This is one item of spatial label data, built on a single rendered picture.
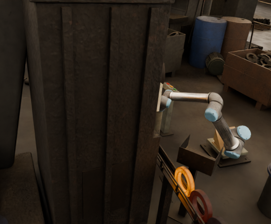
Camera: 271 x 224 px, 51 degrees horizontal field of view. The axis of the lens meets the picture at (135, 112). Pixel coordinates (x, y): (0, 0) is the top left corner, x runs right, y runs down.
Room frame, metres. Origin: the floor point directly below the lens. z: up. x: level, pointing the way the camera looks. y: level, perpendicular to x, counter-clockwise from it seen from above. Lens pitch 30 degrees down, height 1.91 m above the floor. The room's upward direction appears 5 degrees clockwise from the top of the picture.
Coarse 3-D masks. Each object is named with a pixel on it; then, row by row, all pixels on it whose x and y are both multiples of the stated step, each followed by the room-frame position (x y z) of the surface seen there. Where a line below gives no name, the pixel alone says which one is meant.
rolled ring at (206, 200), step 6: (192, 192) 1.22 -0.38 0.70; (198, 192) 1.18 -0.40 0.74; (204, 192) 1.18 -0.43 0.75; (192, 198) 1.21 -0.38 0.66; (204, 198) 1.14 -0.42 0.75; (192, 204) 1.20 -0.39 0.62; (204, 204) 1.12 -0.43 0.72; (210, 204) 1.11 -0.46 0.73; (198, 210) 1.18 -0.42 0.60; (210, 210) 1.09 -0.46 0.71; (204, 216) 1.10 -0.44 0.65; (210, 216) 1.08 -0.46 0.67; (204, 222) 1.09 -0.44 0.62
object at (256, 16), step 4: (256, 16) 9.77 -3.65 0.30; (260, 16) 9.86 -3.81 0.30; (252, 20) 9.39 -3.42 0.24; (256, 20) 9.39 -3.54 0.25; (260, 20) 9.40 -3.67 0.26; (264, 20) 9.42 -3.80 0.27; (268, 20) 9.47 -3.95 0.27; (252, 24) 9.24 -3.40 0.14; (256, 24) 9.30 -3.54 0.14; (260, 24) 9.36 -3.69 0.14; (268, 24) 9.52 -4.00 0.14; (260, 28) 9.37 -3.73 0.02; (268, 28) 9.48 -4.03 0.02
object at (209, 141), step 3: (210, 138) 2.67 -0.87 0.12; (207, 141) 2.64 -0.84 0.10; (210, 141) 2.61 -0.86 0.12; (210, 144) 2.59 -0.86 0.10; (213, 144) 2.56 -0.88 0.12; (213, 147) 2.53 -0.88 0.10; (216, 150) 2.48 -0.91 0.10; (243, 150) 2.50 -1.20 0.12; (246, 150) 2.51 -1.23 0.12; (222, 153) 2.41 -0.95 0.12; (243, 153) 2.46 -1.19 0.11; (246, 153) 2.48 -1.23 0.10; (222, 156) 2.38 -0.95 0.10; (225, 156) 2.38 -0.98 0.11
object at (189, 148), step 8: (184, 144) 1.73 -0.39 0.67; (184, 152) 1.61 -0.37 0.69; (192, 152) 1.59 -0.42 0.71; (200, 152) 1.75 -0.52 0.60; (176, 160) 1.63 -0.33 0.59; (184, 160) 1.61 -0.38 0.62; (192, 160) 1.58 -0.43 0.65; (200, 160) 1.55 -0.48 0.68; (208, 160) 1.53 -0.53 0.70; (216, 160) 1.56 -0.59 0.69; (192, 168) 1.65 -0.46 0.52; (200, 168) 1.55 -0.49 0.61; (208, 168) 1.52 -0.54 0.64; (176, 200) 1.81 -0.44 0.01; (176, 208) 1.72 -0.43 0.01; (184, 208) 1.64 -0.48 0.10; (168, 216) 1.63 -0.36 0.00; (176, 216) 1.63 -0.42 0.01; (184, 216) 1.63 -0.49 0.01
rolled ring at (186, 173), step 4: (180, 168) 1.36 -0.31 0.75; (184, 168) 1.35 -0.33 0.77; (176, 172) 1.39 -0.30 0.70; (180, 172) 1.37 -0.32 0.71; (184, 172) 1.32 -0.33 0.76; (188, 172) 1.31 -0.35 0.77; (176, 176) 1.38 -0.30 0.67; (180, 176) 1.39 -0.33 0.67; (188, 176) 1.29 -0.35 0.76; (192, 176) 1.29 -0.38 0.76; (180, 180) 1.37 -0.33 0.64; (188, 180) 1.27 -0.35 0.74; (192, 180) 1.27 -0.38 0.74; (176, 184) 1.36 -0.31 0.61; (180, 184) 1.35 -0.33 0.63; (188, 184) 1.26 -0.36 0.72; (192, 184) 1.26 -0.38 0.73; (184, 188) 1.33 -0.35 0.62; (188, 188) 1.26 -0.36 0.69; (192, 188) 1.25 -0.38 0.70; (188, 192) 1.25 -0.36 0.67; (184, 196) 1.27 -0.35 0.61
